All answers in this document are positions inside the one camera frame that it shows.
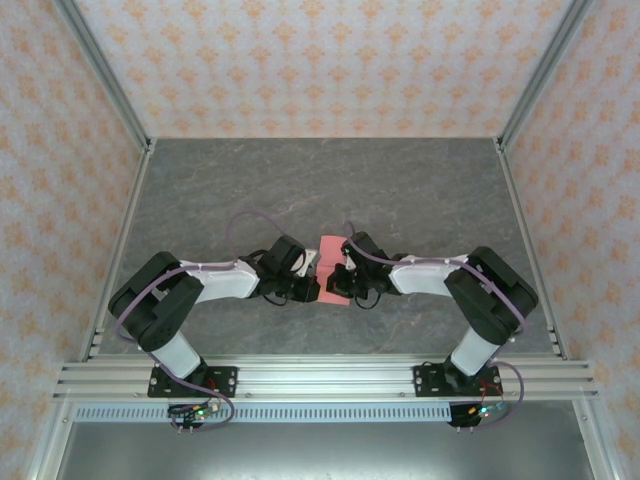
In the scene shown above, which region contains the pink paper sheet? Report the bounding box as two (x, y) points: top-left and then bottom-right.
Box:
(315, 234), (351, 305)

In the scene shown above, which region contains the grey metal sheet panel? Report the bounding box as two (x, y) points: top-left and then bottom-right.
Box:
(54, 422), (596, 480)

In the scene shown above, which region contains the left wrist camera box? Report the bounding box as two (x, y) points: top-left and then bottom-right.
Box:
(294, 248), (320, 277)

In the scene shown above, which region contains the thin black left wrist cable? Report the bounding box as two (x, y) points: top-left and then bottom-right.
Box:
(260, 290), (299, 308)

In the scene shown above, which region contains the aluminium mounting rail beam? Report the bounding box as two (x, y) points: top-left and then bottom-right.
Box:
(53, 354), (600, 403)

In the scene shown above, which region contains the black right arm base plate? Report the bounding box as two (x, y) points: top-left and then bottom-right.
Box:
(412, 364), (502, 400)

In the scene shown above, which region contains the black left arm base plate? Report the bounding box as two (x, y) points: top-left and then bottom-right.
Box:
(147, 366), (239, 400)

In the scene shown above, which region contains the grey slotted cable duct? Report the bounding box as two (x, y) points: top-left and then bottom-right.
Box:
(73, 405), (454, 424)

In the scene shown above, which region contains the aluminium side rail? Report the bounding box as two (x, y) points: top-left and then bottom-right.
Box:
(493, 138), (571, 362)
(77, 139), (157, 362)

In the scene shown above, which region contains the short aluminium frame post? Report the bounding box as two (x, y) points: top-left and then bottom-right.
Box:
(27, 401), (76, 480)
(572, 399), (616, 480)

